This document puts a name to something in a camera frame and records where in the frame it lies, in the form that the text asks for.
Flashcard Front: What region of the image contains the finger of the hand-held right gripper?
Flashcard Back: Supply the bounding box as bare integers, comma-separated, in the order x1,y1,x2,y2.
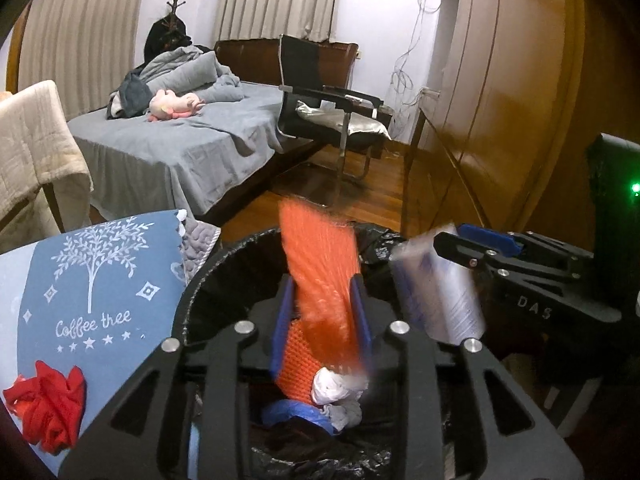
456,223,597,267
432,231,572,287

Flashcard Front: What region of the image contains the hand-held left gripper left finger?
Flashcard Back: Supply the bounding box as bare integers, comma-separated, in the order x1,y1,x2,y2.
57,276,296,480

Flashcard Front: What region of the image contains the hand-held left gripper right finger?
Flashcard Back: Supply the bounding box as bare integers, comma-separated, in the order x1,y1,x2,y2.
350,275,586,480

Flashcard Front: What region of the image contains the clear plastic wrapper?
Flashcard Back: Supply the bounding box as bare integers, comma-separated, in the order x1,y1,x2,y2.
390,227,488,347

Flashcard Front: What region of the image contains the orange foam net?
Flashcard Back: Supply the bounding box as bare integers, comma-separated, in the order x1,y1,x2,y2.
277,197,374,379
272,317,342,404

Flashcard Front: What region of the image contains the black bin liner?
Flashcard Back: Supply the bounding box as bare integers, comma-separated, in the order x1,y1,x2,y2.
247,219,417,480

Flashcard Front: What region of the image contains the white plastic bag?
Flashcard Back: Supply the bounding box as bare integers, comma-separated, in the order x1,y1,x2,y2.
311,367,369,407

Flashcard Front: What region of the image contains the black trash bin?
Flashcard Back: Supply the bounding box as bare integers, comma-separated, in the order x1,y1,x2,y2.
170,226,453,480

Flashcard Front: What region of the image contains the grey tissue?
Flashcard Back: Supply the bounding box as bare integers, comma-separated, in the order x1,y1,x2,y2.
327,402,364,434

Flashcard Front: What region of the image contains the grey quilted pad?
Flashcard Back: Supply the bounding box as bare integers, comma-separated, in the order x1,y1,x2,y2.
172,209,222,284

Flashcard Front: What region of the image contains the wooden wardrobe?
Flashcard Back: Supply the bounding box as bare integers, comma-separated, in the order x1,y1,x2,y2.
400,0,640,272

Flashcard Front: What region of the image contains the silver cushion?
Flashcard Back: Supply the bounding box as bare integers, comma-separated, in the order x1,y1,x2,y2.
294,99,393,142

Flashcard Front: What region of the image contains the blue tree-print mat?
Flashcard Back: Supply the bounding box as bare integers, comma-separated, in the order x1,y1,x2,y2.
15,210,189,442

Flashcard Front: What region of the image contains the bed with grey sheet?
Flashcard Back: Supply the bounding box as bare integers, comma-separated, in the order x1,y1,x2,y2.
67,80,322,227

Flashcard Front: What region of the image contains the black chair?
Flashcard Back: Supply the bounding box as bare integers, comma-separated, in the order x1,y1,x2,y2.
276,33,397,182

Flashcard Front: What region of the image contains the pink plush toy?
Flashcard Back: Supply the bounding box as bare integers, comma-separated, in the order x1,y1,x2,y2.
146,88,207,124

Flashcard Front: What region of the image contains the red cloth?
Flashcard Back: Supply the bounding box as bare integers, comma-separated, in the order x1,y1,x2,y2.
2,362,87,454

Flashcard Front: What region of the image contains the wooden headboard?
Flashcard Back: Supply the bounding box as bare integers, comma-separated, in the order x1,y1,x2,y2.
213,37,362,102

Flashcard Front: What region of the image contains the grey blanket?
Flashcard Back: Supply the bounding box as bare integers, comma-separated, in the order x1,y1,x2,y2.
132,44,246,107

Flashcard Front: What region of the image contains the dark grey garment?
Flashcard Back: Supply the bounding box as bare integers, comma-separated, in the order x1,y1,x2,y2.
117,70,154,117

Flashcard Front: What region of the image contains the light blue tablecloth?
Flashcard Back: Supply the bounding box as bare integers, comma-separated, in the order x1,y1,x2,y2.
0,240,37,392

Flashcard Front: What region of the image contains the beige quilt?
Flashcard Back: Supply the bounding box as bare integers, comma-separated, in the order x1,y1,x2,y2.
0,80,94,257

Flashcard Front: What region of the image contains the beige curtain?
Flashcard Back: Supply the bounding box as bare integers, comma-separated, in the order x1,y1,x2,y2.
17,0,152,112
215,0,347,44

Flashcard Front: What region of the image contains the black hanging coat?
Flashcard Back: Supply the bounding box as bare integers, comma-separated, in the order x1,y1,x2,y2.
143,17,194,62

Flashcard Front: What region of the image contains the hanging cable bundle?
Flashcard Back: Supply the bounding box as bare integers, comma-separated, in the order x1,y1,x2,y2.
389,0,449,142

